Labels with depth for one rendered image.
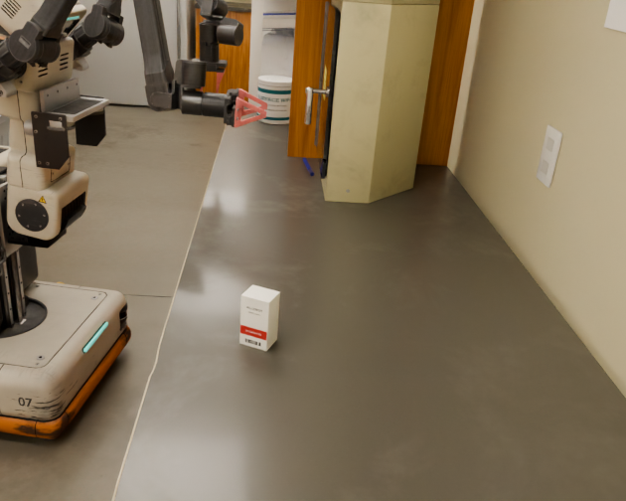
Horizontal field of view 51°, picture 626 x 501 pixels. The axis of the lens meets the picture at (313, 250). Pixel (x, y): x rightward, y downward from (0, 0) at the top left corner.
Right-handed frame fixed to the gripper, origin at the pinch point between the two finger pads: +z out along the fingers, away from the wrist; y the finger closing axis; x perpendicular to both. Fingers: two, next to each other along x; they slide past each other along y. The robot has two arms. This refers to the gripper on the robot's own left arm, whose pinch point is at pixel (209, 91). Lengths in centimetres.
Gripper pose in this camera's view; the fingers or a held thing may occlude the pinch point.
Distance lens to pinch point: 205.0
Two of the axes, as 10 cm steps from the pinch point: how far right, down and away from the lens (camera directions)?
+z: -0.7, 9.1, 4.1
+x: -0.6, -4.1, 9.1
